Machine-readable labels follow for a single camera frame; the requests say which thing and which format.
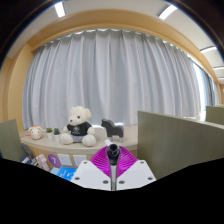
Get white wall socket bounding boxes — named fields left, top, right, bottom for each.
left=57, top=153, right=73, bottom=167
left=72, top=154, right=88, bottom=168

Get ceiling strip lights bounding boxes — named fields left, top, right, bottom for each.
left=54, top=1, right=224, bottom=83

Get small black charger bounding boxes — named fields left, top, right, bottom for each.
left=105, top=143, right=121, bottom=167

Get round cream plush toy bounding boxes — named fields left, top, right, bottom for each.
left=27, top=125, right=44, bottom=141

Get black horse figurine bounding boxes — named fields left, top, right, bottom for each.
left=100, top=118, right=125, bottom=139

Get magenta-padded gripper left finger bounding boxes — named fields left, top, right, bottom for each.
left=70, top=146, right=112, bottom=191

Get green desk partition panel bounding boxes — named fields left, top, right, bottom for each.
left=205, top=105, right=224, bottom=126
left=137, top=110, right=224, bottom=181
left=0, top=118, right=28, bottom=163

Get small succulent in white pot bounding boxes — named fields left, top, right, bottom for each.
left=53, top=128, right=62, bottom=142
left=45, top=127, right=54, bottom=140

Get small pink horse figurine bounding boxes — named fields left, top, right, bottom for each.
left=34, top=153, right=50, bottom=172

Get small dark grey horse figurine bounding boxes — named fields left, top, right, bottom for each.
left=21, top=143, right=35, bottom=160

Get light blue book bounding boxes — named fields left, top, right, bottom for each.
left=49, top=167, right=61, bottom=176

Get cream teddy bear black shirt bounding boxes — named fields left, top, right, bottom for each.
left=59, top=105, right=98, bottom=148

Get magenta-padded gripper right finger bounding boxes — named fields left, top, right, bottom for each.
left=115, top=146, right=157, bottom=191

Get bright blue printed book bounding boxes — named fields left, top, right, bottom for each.
left=57, top=166, right=78, bottom=182

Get white pleated curtain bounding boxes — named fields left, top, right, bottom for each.
left=21, top=28, right=204, bottom=131

